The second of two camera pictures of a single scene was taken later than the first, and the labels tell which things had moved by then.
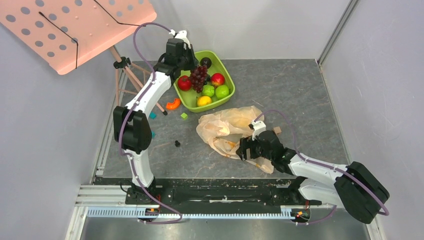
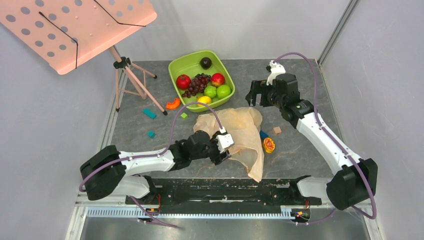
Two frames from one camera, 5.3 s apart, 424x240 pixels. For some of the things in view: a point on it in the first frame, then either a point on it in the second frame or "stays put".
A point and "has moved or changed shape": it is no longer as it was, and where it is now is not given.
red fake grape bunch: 198,75 has moved or changed shape
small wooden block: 277,130 stays put
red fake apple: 217,79 stays put
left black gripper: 194,62 to 217,158
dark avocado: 206,61 stays put
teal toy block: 152,115 stays put
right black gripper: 248,148 to 261,93
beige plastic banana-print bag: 224,130 stays put
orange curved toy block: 171,105 stays put
